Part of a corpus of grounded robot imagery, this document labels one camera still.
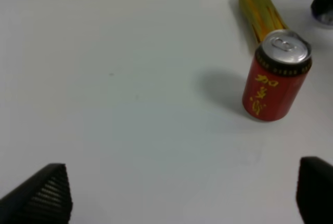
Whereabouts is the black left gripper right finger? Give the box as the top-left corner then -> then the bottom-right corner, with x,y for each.
296,156 -> 332,224

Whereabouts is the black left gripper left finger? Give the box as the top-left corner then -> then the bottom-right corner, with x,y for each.
1,163 -> 73,224

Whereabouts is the purple lidded air freshener jar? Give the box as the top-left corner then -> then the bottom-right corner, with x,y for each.
311,0 -> 332,27

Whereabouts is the red soda can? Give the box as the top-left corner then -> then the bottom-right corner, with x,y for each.
242,29 -> 312,122

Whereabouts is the yellow corn cob with husk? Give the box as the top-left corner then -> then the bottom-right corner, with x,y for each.
238,0 -> 289,44

